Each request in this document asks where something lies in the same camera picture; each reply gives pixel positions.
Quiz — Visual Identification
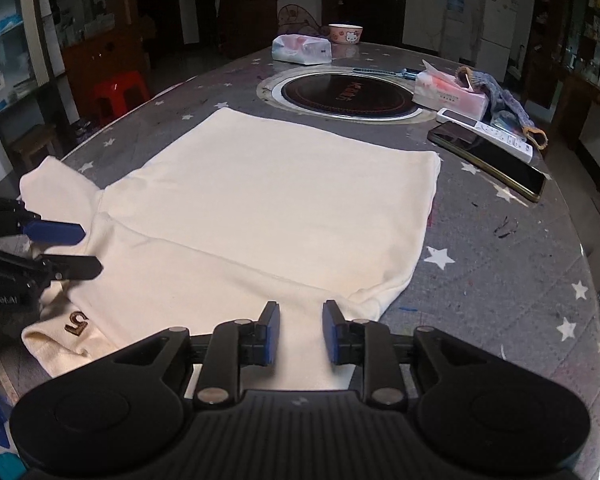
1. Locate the cream sweatshirt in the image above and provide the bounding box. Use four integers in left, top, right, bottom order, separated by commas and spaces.
20, 108, 441, 390

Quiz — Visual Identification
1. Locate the folding fan decoration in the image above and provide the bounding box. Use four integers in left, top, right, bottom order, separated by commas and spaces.
277, 4, 322, 37

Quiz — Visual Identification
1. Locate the small wooden stool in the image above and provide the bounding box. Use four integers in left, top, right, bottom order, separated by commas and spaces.
10, 124, 60, 170

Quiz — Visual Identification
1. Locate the red plastic stool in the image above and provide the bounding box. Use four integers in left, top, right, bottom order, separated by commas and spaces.
91, 70, 150, 124

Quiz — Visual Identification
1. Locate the black smartphone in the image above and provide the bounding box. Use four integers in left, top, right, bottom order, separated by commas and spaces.
427, 122, 546, 203

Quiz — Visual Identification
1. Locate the white power strip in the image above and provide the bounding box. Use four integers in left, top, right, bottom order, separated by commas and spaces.
437, 107, 533, 165

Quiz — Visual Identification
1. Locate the round induction cooktop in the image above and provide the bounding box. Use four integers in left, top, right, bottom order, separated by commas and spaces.
257, 66, 434, 125

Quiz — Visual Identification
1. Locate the pink tissue box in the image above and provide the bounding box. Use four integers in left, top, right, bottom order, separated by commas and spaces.
413, 61, 489, 120

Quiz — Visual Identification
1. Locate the blue knitted cloth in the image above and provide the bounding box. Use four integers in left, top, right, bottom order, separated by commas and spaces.
455, 66, 548, 151

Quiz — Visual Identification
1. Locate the blue comb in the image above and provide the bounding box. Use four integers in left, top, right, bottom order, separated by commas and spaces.
352, 67, 418, 80

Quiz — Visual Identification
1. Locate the soft tissue pack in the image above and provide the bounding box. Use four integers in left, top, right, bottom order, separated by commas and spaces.
272, 34, 332, 66

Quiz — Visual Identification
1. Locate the pink cartoon bowl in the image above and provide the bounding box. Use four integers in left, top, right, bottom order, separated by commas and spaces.
328, 24, 363, 46

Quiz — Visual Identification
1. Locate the water dispenser with bottle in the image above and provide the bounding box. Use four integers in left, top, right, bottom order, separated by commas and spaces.
440, 0, 465, 62

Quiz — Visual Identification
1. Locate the white refrigerator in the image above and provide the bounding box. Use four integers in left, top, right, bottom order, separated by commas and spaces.
475, 0, 518, 82

